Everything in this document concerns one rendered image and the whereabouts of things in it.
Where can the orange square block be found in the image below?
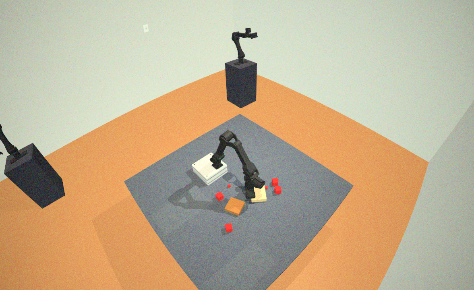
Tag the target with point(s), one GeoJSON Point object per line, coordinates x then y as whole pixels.
{"type": "Point", "coordinates": [234, 206]}

